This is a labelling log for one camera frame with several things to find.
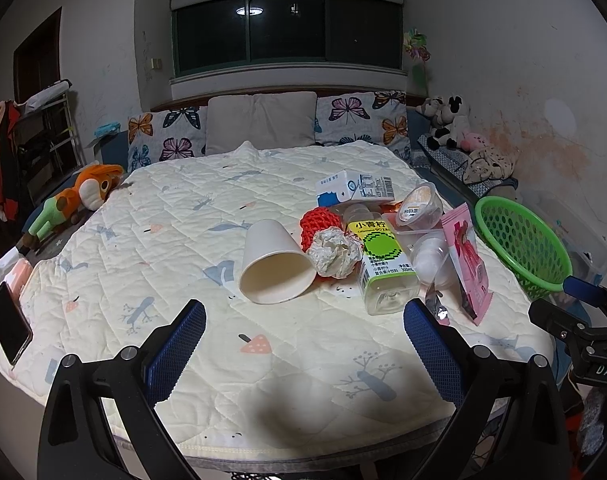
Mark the pink snack packet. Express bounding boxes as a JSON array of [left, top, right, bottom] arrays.
[[441, 204, 492, 325]]

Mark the lime juice bottle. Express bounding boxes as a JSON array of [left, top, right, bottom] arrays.
[[347, 219, 421, 315]]

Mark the white paper ball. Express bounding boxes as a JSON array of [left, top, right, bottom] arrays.
[[305, 226, 362, 280]]

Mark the red foam fruit net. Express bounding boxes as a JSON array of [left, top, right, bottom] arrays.
[[299, 207, 343, 252]]

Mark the white paper cup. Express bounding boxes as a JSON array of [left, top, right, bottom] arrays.
[[238, 219, 317, 304]]

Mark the white blue milk carton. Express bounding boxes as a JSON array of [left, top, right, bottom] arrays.
[[315, 170, 395, 207]]

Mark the clear plastic tray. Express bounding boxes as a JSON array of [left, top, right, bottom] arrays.
[[383, 214, 456, 290]]

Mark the orange snack wrapper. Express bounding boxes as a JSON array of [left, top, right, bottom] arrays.
[[379, 202, 402, 212]]

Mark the clear plastic storage box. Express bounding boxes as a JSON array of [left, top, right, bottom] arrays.
[[521, 190, 607, 285]]

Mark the green plastic basket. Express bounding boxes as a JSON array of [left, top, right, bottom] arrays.
[[475, 196, 573, 300]]

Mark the black smartphone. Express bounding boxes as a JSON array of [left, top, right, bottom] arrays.
[[0, 281, 34, 366]]

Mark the spotted cream cloth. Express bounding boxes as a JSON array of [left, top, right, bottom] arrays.
[[463, 146, 518, 184]]

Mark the pink plush toy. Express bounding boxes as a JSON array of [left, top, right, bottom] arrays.
[[457, 132, 489, 153]]

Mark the blue patterned folded blanket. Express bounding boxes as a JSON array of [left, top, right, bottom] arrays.
[[417, 134, 518, 198]]

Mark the cow plush toy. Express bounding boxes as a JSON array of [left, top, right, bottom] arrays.
[[415, 94, 469, 151]]

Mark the orange fox plush toy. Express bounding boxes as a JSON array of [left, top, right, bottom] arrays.
[[17, 164, 125, 254]]

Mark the right butterfly pillow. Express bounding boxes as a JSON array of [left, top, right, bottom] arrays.
[[313, 90, 411, 162]]

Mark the butterfly pillow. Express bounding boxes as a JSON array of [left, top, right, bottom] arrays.
[[313, 90, 411, 162], [127, 106, 207, 172]]

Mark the metal shelf rack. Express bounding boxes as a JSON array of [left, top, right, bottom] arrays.
[[13, 79, 86, 205]]

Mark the paper flower decoration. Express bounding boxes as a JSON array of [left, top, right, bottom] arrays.
[[403, 27, 431, 63]]

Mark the left butterfly pillow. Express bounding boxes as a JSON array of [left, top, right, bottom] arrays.
[[127, 106, 207, 172]]

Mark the grey pillow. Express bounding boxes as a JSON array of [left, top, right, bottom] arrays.
[[206, 91, 317, 155]]

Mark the dark window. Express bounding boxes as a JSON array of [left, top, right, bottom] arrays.
[[171, 0, 402, 76]]

